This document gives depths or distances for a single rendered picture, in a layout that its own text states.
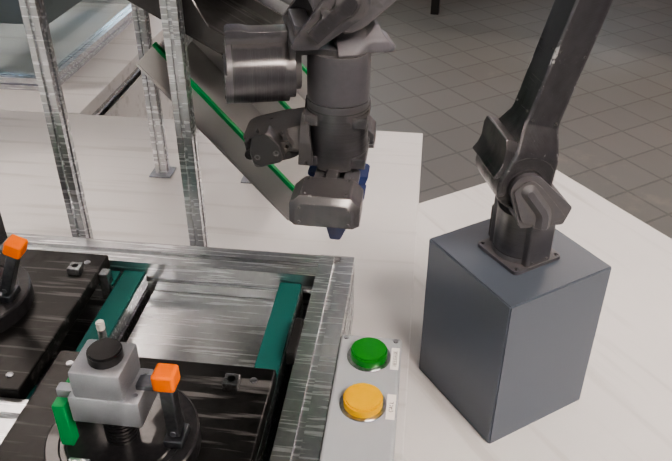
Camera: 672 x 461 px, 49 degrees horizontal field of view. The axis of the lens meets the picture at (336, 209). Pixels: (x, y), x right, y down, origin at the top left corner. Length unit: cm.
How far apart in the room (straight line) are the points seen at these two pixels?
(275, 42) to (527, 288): 35
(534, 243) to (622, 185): 246
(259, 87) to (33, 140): 100
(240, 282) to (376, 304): 20
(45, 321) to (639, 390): 71
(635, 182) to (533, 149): 256
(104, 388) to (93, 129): 99
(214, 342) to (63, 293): 19
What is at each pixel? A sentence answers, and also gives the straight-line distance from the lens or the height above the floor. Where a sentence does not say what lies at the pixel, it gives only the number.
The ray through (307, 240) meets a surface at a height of 86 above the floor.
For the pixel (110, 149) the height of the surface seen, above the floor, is 86.
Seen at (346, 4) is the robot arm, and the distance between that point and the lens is 61.
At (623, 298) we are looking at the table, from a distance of 114.
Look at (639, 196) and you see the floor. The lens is 319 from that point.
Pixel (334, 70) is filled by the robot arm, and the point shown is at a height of 129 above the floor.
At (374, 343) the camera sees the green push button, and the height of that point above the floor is 97.
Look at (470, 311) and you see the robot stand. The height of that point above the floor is 101.
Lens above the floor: 153
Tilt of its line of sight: 32 degrees down
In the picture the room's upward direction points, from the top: straight up
